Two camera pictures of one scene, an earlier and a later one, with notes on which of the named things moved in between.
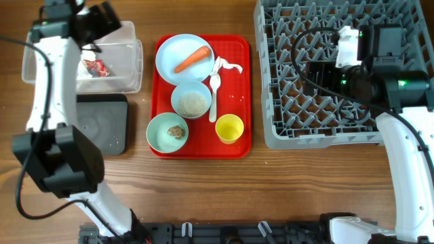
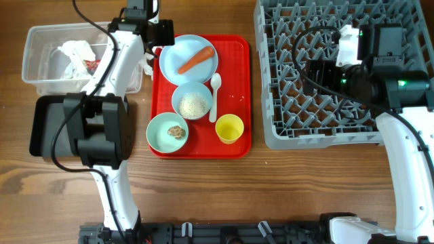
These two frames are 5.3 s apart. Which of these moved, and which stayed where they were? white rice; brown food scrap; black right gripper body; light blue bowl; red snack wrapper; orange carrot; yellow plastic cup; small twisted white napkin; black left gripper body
Moved: small twisted white napkin; black left gripper body; orange carrot
Stayed: white rice; light blue bowl; yellow plastic cup; black right gripper body; brown food scrap; red snack wrapper
